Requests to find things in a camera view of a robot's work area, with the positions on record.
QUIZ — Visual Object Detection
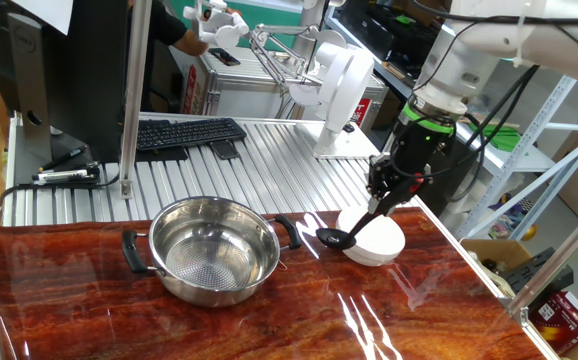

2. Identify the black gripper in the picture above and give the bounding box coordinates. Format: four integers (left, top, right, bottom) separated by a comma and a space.
366, 117, 454, 216

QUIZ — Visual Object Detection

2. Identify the black plastic ladle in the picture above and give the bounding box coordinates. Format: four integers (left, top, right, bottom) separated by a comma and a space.
315, 174, 426, 251

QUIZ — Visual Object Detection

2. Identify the operator bare forearm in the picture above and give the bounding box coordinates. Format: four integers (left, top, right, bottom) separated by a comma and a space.
171, 29, 210, 57

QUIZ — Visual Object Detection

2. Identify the white ceramic bowl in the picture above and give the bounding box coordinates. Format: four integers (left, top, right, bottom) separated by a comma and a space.
336, 205, 407, 267

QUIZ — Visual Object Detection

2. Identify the black cabinet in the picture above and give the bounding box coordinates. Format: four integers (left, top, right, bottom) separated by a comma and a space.
383, 107, 476, 217

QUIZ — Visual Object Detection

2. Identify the white haptic control device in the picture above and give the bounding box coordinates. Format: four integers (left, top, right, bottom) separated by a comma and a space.
182, 0, 383, 160

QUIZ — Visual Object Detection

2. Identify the green plastic bag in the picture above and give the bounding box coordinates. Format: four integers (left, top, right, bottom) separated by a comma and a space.
467, 122, 521, 153

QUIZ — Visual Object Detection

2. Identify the brown cardboard box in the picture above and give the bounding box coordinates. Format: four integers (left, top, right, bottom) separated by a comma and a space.
461, 238, 535, 301

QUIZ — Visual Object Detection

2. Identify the colourful toy pile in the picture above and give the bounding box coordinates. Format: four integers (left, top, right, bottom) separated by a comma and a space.
487, 192, 539, 242

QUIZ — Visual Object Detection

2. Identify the black plastic crate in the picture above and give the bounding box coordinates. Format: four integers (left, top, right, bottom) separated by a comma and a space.
336, 0, 450, 76

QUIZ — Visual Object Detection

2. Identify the white metal shelving rack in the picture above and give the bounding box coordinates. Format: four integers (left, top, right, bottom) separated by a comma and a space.
438, 0, 578, 241

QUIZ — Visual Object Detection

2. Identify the aluminium equipment case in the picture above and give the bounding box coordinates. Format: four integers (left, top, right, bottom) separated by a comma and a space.
181, 47, 389, 134

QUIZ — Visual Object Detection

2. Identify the black smartphone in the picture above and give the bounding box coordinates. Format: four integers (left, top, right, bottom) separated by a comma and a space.
207, 47, 242, 67
207, 139, 242, 161

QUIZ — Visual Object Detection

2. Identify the black plastic case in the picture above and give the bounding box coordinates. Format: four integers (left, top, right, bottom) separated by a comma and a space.
499, 247, 575, 301

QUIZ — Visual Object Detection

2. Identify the wood grain table mat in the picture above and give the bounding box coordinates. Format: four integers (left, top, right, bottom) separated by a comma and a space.
0, 207, 550, 360

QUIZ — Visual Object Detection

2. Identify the black keyboard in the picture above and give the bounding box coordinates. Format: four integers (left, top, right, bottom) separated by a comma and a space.
135, 117, 248, 152

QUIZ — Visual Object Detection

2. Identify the red printed carton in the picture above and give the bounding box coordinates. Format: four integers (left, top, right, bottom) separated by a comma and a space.
528, 291, 578, 357

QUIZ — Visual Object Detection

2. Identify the black flat pad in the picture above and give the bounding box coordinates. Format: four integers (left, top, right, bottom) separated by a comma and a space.
135, 145, 190, 164

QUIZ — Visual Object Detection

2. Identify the person in black shirt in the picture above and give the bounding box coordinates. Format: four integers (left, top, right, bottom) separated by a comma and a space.
141, 0, 190, 114

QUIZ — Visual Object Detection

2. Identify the black computer monitor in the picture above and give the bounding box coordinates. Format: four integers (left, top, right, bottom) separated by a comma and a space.
0, 0, 143, 169

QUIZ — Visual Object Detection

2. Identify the black white handheld tool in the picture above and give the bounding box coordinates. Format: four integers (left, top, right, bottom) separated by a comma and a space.
31, 162, 103, 185

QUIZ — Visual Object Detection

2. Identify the black pen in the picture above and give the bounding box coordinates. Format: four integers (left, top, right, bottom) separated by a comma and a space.
38, 144, 90, 174

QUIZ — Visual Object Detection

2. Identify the white paper note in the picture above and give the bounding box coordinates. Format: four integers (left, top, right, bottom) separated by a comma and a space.
7, 0, 75, 36

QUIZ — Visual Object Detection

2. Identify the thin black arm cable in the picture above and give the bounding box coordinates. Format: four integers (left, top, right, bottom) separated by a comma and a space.
388, 64, 540, 204

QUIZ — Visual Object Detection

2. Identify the steel pot with black handles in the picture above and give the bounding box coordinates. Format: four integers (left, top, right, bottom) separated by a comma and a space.
121, 195, 303, 308

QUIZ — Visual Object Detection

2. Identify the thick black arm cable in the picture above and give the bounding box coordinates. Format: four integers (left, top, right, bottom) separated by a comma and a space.
411, 0, 578, 94

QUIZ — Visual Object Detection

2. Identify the black table cable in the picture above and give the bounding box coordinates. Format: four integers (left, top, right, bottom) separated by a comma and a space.
0, 172, 123, 227

